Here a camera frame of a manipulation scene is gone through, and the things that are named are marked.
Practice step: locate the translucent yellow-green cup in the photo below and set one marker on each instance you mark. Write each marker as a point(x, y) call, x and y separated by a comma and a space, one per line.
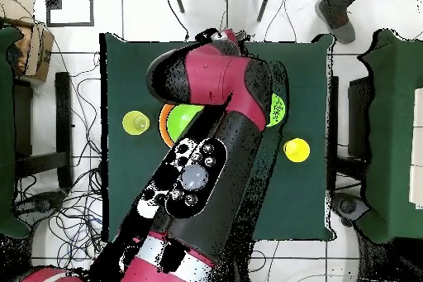
point(135, 123)

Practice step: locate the opaque yellow cup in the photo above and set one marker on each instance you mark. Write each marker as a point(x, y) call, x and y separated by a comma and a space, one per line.
point(296, 150)

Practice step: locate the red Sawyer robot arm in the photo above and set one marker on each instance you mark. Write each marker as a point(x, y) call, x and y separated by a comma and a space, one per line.
point(214, 77)

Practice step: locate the person's foot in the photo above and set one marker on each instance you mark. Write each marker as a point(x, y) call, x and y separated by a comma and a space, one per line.
point(340, 27)

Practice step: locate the black square floor frame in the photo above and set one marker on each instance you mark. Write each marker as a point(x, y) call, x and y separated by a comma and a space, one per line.
point(69, 24)

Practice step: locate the dark green tablecloth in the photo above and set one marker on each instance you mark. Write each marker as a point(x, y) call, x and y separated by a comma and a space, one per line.
point(132, 73)

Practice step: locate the brown cardboard box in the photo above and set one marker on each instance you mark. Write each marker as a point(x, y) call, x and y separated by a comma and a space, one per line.
point(39, 53)

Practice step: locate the green cloth covered table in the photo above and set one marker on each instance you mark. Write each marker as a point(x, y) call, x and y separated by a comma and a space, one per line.
point(393, 113)
point(5, 130)

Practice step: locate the black camera tripod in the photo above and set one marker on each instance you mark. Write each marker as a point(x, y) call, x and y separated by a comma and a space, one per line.
point(178, 0)

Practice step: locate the large orange bowl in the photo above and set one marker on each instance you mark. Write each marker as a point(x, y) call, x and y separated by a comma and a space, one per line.
point(163, 126)

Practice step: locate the white box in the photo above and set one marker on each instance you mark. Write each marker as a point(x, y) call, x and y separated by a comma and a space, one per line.
point(418, 146)

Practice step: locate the dark grey base foot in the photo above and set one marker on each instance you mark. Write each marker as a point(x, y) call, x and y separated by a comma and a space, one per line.
point(43, 204)
point(348, 206)

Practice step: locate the large green bowl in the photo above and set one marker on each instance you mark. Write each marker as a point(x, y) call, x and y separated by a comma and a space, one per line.
point(180, 120)

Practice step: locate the small green bowl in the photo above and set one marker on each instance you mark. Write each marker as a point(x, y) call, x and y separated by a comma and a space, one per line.
point(277, 110)

